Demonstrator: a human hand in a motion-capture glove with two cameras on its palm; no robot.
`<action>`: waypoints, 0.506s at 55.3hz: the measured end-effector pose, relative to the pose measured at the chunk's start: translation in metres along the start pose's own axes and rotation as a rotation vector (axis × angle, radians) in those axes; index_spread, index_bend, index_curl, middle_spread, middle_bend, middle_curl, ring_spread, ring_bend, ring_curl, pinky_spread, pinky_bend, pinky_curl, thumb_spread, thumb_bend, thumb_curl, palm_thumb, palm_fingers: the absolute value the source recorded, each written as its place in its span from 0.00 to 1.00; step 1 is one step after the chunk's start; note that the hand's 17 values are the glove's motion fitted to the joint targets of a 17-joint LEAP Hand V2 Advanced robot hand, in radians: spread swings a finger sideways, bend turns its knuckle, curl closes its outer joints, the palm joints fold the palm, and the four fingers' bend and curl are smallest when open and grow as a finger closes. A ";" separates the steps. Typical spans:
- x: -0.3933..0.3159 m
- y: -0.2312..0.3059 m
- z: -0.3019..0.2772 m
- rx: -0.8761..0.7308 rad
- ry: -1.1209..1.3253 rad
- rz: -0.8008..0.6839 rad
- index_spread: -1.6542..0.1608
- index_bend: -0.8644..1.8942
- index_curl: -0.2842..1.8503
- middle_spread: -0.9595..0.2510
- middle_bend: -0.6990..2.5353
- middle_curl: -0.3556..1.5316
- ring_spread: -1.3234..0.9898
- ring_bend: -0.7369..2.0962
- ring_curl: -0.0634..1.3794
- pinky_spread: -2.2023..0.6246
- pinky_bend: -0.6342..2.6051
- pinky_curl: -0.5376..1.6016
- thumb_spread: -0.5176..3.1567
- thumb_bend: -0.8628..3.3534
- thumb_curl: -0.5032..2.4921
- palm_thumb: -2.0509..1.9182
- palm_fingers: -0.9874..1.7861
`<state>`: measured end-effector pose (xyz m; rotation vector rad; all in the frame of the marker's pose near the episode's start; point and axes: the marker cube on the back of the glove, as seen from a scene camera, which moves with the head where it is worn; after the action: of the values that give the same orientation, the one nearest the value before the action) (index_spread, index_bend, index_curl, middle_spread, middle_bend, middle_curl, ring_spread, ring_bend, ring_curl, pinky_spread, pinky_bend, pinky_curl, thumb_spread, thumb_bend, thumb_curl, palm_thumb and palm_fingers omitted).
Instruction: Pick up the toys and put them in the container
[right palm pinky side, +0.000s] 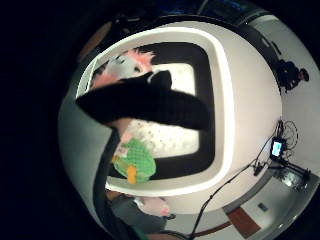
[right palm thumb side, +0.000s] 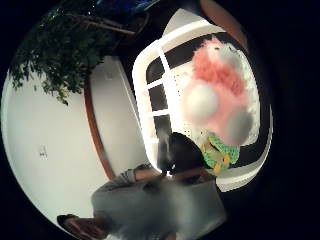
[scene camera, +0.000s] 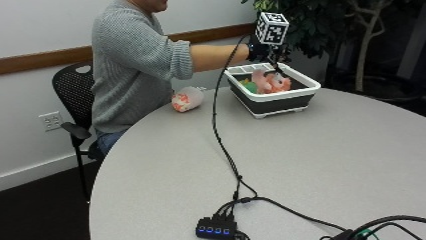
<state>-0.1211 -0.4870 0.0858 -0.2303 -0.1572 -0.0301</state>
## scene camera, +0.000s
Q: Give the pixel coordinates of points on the black usb hub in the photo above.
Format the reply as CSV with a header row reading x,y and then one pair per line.
x,y
216,228

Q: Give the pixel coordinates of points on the black mesh chair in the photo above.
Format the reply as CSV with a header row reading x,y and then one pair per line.
x,y
75,96

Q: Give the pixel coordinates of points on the wooden wall rail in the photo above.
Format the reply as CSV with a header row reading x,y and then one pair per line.
x,y
57,55

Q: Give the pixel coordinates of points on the white wall outlet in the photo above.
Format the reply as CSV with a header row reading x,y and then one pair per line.
x,y
51,121

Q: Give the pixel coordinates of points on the the person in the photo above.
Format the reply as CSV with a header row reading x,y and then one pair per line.
x,y
133,66

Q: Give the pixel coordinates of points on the white marker cube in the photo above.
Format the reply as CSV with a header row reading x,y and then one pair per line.
x,y
272,28

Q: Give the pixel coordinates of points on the green soft toy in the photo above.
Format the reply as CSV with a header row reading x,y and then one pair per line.
x,y
249,87

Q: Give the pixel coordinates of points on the green indoor tree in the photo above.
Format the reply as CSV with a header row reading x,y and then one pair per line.
x,y
328,30

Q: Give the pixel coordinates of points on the pink soft toy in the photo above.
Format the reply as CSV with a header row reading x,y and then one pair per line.
x,y
270,83

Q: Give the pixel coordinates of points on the white and black bin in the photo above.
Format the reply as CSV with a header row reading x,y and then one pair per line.
x,y
273,95

